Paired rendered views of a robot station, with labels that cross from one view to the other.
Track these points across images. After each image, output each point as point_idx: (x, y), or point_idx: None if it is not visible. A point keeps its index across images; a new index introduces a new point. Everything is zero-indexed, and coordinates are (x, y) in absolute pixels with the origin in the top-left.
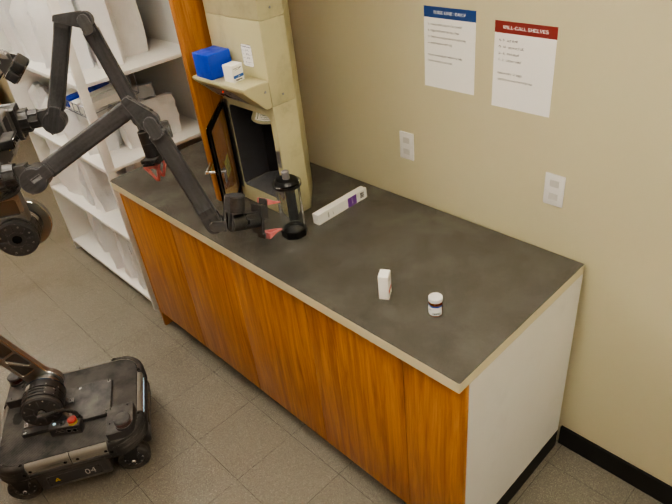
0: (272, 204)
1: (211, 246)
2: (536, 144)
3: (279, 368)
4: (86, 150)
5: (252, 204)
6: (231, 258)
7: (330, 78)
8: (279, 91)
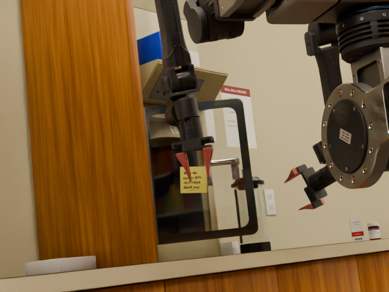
0: (196, 249)
1: (271, 263)
2: (254, 170)
3: None
4: None
5: (303, 170)
6: (299, 259)
7: None
8: None
